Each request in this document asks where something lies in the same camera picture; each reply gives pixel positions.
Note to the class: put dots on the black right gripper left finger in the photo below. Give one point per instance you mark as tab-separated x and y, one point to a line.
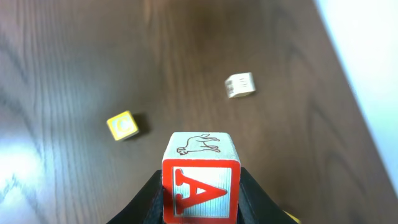
147	205

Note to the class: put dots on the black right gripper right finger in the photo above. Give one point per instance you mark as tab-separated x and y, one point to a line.
255	206

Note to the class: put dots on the red letter A block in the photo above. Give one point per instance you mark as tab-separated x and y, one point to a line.
200	178

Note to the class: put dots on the yellow C block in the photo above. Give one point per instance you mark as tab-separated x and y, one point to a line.
122	126

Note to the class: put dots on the white plain face block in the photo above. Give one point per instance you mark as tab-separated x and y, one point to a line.
240	84

